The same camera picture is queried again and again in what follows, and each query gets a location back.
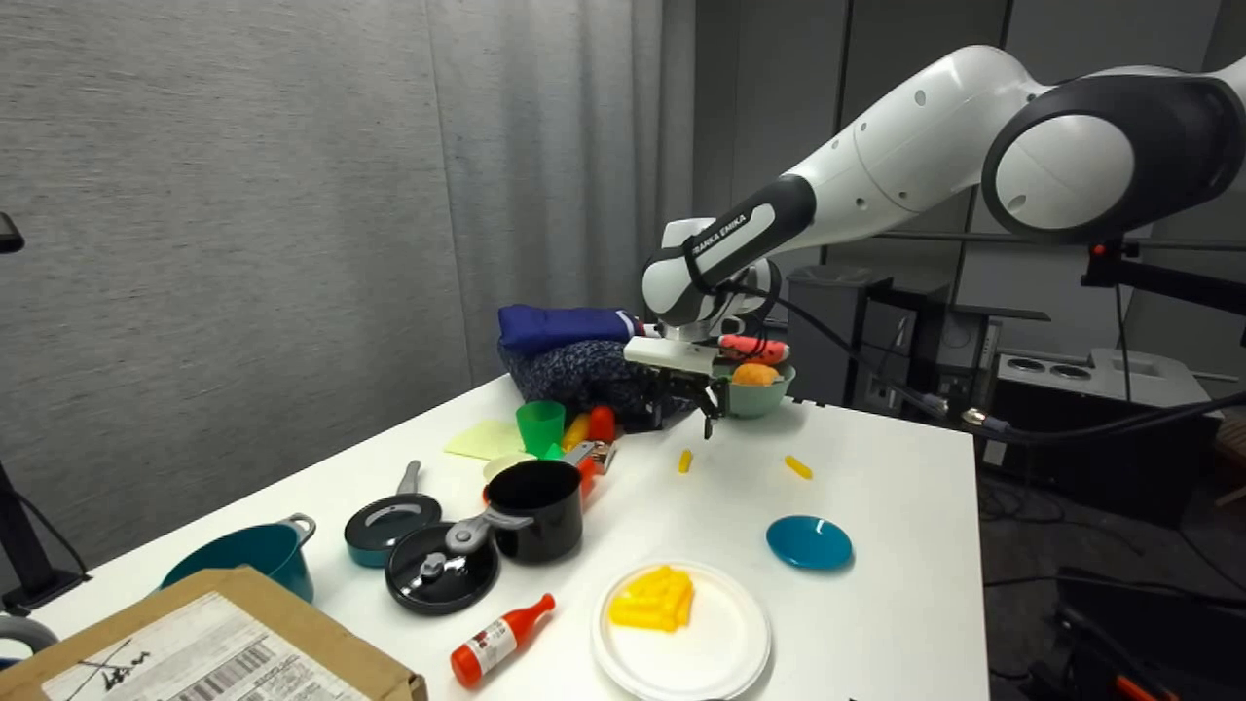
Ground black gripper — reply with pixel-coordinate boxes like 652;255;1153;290
652;369;723;442

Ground yellow plush fry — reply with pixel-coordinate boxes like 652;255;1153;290
783;457;814;479
679;449;696;475
608;564;696;630

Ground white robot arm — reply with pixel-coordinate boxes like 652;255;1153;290
625;47;1246;378

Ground red orange toy vegetables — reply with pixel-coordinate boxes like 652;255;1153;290
560;406;619;493

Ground teal blue plate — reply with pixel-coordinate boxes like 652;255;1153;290
767;514;856;574

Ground green toy cup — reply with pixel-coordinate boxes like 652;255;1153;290
518;400;566;458

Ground black toy pot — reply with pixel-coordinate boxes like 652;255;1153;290
485;458;583;564

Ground white paper plate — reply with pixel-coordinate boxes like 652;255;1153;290
588;561;777;701

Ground orange toy ketchup bottle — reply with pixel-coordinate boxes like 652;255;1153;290
453;596;556;688

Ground mint green bowl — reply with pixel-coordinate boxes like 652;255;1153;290
723;361;795;416

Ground dark blue patterned bag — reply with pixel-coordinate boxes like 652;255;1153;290
508;339;703;431

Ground light green cloth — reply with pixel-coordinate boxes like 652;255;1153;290
448;419;526;464

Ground blue folded cloth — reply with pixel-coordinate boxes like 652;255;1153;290
497;303;634;353

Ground black pot lid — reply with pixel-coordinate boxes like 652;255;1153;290
387;514;522;614

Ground dark teal frying pan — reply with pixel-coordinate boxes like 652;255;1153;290
343;458;446;567

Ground teal saucepan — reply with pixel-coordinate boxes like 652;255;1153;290
164;514;316;605

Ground grey equipment cabinet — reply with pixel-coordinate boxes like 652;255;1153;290
980;345;1218;525

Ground cardboard box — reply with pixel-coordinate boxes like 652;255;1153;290
0;567;427;701

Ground black tripod stand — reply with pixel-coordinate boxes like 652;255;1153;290
0;209;95;618

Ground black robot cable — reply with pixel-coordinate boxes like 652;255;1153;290
738;278;1246;453

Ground black camera on stand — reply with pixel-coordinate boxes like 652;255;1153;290
1084;243;1246;316

